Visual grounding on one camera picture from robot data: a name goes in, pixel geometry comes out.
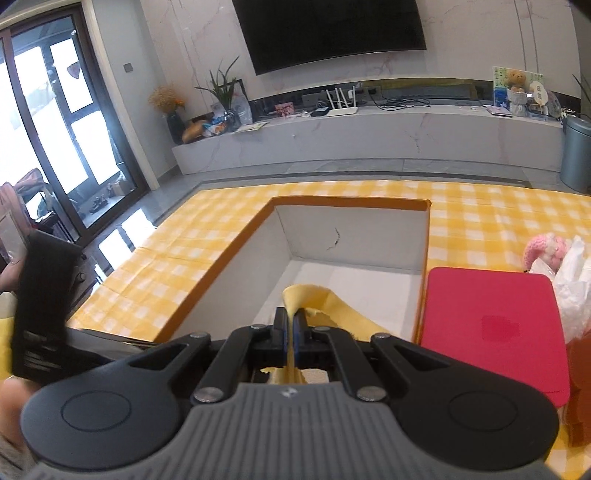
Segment grey metal trash can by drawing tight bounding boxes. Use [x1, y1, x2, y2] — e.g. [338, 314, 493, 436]
[560, 115, 591, 193]

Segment brown rounded object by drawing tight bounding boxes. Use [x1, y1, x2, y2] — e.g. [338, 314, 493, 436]
[182, 119, 208, 144]

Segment white router with antennas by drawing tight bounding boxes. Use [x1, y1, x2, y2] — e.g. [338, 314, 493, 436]
[325, 85, 361, 116]

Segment green plant in glass vase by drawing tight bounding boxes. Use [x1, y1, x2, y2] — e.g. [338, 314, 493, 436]
[195, 56, 243, 133]

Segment clear plastic bag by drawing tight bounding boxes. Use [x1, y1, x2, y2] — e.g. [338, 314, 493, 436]
[229, 91, 253, 125]

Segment black cables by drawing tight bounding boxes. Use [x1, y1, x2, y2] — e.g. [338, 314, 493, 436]
[369, 88, 433, 112]

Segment pink plush toy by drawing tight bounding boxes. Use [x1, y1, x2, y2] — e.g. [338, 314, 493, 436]
[523, 234, 573, 274]

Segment yellow checkered tablecloth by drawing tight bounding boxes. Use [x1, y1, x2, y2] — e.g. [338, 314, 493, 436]
[67, 180, 591, 480]

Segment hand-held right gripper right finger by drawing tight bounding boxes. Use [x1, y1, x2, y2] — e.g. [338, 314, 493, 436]
[294, 308, 467, 403]

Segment white cardboard box orange rim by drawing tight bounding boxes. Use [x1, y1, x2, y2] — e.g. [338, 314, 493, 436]
[157, 196, 432, 344]

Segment dark vase with dried flowers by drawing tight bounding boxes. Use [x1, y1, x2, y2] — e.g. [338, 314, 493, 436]
[148, 86, 187, 145]

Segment brown fluffy towel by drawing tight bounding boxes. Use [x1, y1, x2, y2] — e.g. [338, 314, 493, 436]
[564, 333, 591, 448]

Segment white marble television cabinet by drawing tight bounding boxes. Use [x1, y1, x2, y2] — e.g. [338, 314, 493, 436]
[172, 104, 568, 176]

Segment white cloth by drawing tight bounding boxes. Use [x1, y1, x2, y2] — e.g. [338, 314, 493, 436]
[529, 235, 591, 343]

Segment red flat lid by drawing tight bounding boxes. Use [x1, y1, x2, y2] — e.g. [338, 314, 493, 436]
[420, 267, 572, 408]

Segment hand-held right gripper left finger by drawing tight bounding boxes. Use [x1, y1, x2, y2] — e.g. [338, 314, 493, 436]
[111, 307, 293, 403]

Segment glass sliding door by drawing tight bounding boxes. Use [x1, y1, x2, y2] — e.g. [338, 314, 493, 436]
[0, 0, 151, 241]

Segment yellow cloth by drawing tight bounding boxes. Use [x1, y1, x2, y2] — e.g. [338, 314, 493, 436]
[260, 284, 393, 385]

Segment brown teddy bear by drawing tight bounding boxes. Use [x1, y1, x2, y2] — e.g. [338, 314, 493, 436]
[505, 68, 530, 116]

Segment green painted picture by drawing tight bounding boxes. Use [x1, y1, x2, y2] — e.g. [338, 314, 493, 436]
[492, 66, 544, 110]

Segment person's left hand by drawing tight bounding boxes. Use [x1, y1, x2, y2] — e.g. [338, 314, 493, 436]
[0, 377, 35, 450]

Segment black wall television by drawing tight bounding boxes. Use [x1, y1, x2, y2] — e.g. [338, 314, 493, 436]
[231, 0, 427, 76]

